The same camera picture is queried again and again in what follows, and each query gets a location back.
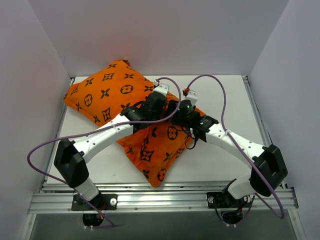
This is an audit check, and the aluminium table edge rail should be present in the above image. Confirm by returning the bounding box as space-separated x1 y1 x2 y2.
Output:
41 77 75 178

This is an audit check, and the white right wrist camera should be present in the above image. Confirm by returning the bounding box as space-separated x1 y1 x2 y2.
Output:
182 88 199 106

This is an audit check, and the orange patterned pillowcase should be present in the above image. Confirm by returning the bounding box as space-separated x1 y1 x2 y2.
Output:
63 59 192 187

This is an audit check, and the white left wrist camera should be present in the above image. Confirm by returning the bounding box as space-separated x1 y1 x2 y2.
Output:
152 79 170 97

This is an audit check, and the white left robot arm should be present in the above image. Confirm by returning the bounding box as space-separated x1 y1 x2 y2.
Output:
54 89 168 210

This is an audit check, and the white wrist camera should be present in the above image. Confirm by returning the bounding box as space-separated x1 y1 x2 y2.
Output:
182 88 199 106
152 79 170 97

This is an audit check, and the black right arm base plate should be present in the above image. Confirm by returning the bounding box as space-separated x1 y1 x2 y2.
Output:
206 191 251 209

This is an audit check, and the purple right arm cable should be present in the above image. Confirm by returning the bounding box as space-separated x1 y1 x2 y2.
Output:
186 74 285 219

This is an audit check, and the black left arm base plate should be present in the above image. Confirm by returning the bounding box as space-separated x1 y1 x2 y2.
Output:
71 193 118 211

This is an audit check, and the aluminium front mounting rail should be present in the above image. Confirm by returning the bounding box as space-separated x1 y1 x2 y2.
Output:
27 179 300 215

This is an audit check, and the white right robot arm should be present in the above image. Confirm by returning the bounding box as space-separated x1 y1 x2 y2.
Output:
165 100 288 207

